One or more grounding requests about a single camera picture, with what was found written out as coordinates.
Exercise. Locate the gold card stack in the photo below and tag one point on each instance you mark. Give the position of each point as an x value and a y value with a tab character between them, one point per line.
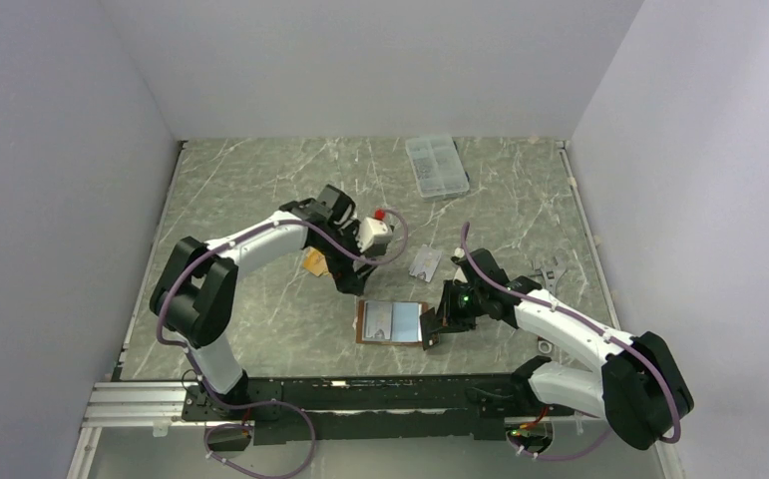
315	263

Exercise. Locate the orange handled tool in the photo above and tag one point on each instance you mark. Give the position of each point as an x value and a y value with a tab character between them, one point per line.
545	347

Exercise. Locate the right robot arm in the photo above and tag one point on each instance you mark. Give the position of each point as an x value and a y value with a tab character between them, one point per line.
630	381

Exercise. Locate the brown leather card holder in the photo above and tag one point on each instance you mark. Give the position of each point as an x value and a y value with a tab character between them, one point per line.
406	323

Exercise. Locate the aluminium frame rail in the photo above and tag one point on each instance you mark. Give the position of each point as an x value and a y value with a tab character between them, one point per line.
156	405

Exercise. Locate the white card stack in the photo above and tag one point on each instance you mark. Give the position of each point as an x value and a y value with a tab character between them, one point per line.
425	263

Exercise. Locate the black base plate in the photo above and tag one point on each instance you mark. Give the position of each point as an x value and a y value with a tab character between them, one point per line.
480	406

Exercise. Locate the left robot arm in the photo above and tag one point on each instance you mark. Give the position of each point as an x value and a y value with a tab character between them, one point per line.
194	296

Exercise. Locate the clear plastic screw box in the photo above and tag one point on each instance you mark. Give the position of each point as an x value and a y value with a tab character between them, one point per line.
437	167

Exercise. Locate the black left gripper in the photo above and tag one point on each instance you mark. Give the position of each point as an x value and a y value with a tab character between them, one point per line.
346	277

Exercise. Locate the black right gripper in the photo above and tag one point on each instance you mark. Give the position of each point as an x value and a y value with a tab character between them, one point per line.
448	319

